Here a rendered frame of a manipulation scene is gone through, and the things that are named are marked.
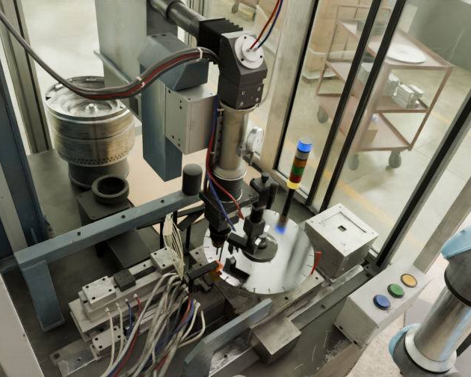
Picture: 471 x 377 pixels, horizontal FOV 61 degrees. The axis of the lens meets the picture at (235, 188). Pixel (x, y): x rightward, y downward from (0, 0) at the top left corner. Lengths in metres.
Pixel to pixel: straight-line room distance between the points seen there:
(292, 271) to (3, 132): 0.85
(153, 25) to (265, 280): 0.70
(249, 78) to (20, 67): 1.17
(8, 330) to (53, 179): 1.27
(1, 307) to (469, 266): 0.71
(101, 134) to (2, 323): 1.03
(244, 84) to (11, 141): 0.70
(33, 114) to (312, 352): 1.38
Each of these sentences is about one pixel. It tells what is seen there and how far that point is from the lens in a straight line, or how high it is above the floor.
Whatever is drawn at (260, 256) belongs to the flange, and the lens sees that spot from 1.16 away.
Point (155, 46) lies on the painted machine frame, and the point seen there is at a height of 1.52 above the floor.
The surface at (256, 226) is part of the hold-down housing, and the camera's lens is 1.01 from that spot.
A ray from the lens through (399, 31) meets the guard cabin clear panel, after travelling 1.27.
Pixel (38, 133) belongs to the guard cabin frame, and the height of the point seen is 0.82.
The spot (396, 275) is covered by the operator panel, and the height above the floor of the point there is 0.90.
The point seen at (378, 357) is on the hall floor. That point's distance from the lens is 2.27.
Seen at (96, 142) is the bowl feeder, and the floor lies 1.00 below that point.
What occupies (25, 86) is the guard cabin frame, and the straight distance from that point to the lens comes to 1.77.
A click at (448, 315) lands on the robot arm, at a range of 0.95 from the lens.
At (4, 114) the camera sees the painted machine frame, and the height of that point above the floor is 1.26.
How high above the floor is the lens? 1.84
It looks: 41 degrees down
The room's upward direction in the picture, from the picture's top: 9 degrees clockwise
